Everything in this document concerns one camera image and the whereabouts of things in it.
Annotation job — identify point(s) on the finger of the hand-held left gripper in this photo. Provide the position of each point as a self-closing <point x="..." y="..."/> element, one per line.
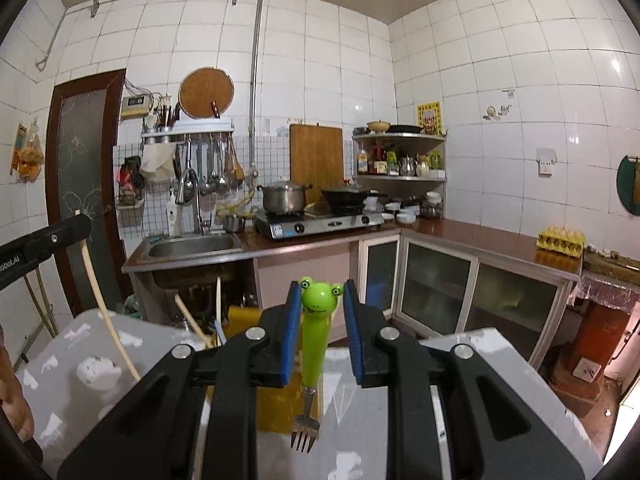
<point x="60" y="232"/>

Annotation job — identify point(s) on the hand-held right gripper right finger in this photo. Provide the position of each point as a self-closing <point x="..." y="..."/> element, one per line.
<point x="353" y="332"/>

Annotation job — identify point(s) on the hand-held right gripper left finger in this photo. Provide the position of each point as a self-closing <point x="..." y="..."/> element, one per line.
<point x="294" y="335"/>

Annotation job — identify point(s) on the pale chopstick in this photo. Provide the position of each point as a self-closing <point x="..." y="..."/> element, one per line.
<point x="100" y="300"/>

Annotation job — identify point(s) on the wooden chopstick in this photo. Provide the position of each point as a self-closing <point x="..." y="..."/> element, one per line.
<point x="192" y="322"/>
<point x="218" y="305"/>

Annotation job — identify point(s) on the person's left forearm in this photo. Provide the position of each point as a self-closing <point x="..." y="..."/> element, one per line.
<point x="12" y="395"/>

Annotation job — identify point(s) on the row of hanging kitchen utensils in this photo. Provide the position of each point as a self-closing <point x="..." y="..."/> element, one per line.
<point x="212" y="165"/>

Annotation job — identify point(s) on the brown framed glass door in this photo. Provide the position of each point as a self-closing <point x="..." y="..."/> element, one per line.
<point x="82" y="185"/>

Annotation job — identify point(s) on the yellow box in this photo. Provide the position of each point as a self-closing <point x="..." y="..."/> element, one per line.
<point x="280" y="410"/>

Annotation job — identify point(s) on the hanging plastic bag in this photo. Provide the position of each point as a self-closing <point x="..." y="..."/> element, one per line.
<point x="29" y="152"/>

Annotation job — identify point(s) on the glass door cabinet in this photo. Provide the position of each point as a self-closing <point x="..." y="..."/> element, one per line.
<point x="440" y="290"/>

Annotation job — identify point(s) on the gas stove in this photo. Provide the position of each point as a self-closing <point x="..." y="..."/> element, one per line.
<point x="320" y="226"/>

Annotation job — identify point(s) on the grey patterned tablecloth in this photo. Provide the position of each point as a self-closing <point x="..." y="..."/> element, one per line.
<point x="90" y="360"/>

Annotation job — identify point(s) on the white soap bottle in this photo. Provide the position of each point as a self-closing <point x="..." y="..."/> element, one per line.
<point x="173" y="217"/>

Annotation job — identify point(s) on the beige hanging cloth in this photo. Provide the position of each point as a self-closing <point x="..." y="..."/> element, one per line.
<point x="156" y="162"/>

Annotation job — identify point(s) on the small steel pot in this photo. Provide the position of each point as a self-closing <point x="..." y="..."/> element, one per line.
<point x="233" y="223"/>

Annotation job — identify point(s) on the group of white bowls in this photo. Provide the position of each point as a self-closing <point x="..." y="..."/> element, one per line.
<point x="397" y="212"/>

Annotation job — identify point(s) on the steel sink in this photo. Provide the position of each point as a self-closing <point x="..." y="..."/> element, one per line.
<point x="192" y="246"/>

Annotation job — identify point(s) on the black wok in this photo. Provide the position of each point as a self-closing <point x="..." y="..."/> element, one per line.
<point x="350" y="196"/>

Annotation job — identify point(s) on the metal faucet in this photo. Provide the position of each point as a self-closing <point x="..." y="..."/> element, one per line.
<point x="192" y="195"/>

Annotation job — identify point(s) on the large steel pot with lid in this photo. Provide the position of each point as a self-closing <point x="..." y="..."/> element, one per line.
<point x="282" y="197"/>

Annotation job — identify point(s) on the glass jar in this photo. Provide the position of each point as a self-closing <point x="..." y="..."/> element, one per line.
<point x="432" y="207"/>

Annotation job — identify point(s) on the metal cutlery caddy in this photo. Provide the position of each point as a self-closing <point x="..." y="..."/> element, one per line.
<point x="162" y="117"/>

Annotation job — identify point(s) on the brown countertop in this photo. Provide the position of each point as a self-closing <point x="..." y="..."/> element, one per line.
<point x="480" y="242"/>

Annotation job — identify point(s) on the row of condiment bottles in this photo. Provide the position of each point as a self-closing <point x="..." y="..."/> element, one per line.
<point x="395" y="161"/>

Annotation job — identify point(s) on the rectangular wooden cutting board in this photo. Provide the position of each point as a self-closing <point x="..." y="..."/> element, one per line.
<point x="316" y="155"/>

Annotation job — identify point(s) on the round wooden board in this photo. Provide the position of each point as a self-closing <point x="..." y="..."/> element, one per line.
<point x="205" y="91"/>

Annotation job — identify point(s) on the beige bowl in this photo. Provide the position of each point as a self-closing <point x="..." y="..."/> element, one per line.
<point x="378" y="126"/>

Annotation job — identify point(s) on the black pan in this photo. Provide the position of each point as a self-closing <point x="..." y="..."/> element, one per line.
<point x="404" y="129"/>

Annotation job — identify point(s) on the yellow egg carton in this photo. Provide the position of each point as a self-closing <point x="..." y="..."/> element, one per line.
<point x="560" y="242"/>

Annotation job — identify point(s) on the clear plastic table cover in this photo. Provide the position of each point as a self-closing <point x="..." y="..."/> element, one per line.
<point x="605" y="294"/>

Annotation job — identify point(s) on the green round board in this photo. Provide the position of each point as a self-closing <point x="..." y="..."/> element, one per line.
<point x="625" y="195"/>

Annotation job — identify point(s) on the beige wall control box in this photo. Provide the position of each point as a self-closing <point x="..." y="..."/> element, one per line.
<point x="135" y="107"/>

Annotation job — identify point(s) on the corner wall shelf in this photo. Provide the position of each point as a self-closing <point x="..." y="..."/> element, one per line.
<point x="400" y="178"/>

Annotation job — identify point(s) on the metal wall rack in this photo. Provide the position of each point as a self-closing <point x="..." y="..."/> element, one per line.
<point x="190" y="130"/>

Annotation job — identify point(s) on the yellow wall poster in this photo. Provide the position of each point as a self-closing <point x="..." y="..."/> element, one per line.
<point x="429" y="118"/>

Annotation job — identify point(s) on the white wall socket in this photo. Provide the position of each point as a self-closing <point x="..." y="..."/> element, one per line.
<point x="546" y="161"/>

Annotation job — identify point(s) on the metal wall pipe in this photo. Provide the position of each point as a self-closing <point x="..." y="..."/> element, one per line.
<point x="256" y="60"/>

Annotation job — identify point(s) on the wall stickers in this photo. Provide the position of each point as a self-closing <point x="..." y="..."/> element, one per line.
<point x="496" y="112"/>

